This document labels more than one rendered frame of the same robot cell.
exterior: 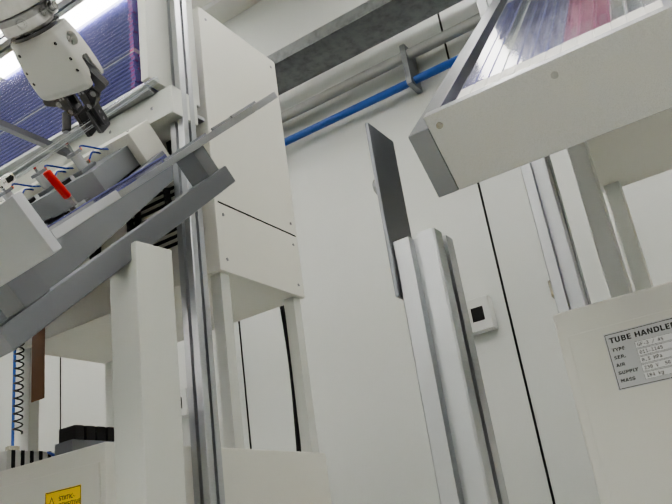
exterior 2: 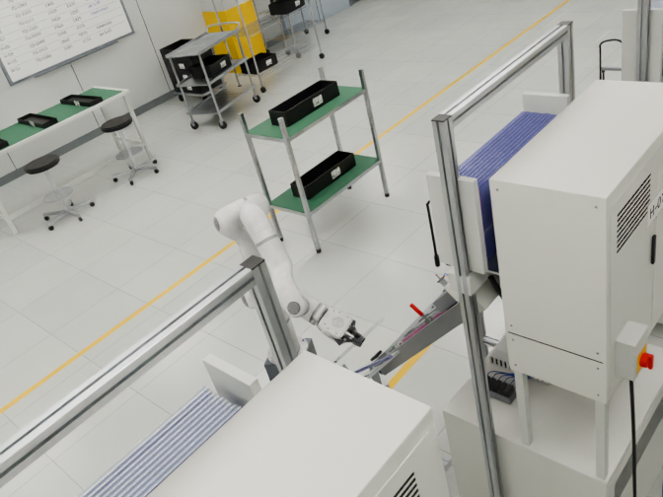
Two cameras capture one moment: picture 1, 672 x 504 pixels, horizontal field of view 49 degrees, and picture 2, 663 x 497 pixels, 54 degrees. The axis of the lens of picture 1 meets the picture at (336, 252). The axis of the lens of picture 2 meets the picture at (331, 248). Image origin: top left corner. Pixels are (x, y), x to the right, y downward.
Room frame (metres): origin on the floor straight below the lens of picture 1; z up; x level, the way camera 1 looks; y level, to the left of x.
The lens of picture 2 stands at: (1.58, -1.34, 2.59)
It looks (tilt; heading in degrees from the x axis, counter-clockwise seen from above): 32 degrees down; 110
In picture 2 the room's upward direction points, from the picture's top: 15 degrees counter-clockwise
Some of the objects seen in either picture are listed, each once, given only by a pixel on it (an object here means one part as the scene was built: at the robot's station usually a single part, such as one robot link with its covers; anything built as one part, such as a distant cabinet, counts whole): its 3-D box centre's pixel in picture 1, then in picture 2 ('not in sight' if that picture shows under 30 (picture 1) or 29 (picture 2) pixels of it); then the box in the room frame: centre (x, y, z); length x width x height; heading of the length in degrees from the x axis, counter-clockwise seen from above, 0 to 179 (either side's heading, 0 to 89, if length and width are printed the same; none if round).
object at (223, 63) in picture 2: not in sight; (210, 66); (-1.83, 5.76, 0.63); 0.40 x 0.30 x 0.14; 74
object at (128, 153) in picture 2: not in sight; (128, 148); (-2.39, 4.35, 0.31); 0.53 x 0.50 x 0.62; 83
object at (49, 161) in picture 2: not in sight; (56, 190); (-2.80, 3.54, 0.31); 0.53 x 0.50 x 0.62; 60
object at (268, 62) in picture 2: not in sight; (258, 63); (-1.62, 6.73, 0.29); 0.40 x 0.30 x 0.14; 60
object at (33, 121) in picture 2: not in sight; (36, 120); (-3.18, 4.19, 0.83); 0.62 x 0.16 x 0.06; 150
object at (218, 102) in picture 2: not in sight; (216, 75); (-1.82, 5.80, 0.50); 0.90 x 0.54 x 1.00; 74
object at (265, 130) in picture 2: not in sight; (319, 158); (0.11, 3.02, 0.55); 0.91 x 0.46 x 1.10; 60
